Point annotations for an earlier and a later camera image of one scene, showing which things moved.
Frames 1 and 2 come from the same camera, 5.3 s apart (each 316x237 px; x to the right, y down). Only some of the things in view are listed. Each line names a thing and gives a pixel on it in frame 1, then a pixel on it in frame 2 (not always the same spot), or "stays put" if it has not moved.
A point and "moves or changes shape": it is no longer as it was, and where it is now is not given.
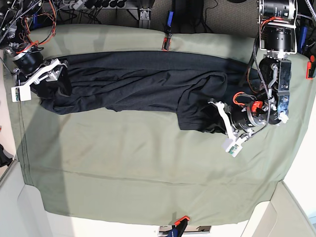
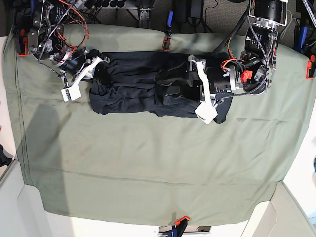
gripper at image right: x=237 y=123 to x=212 y=80
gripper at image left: x=30 y=67 to x=79 y=67
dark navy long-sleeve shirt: x=198 y=86 moves or changes shape
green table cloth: x=139 y=166 stays put
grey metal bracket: x=144 y=14 stays put
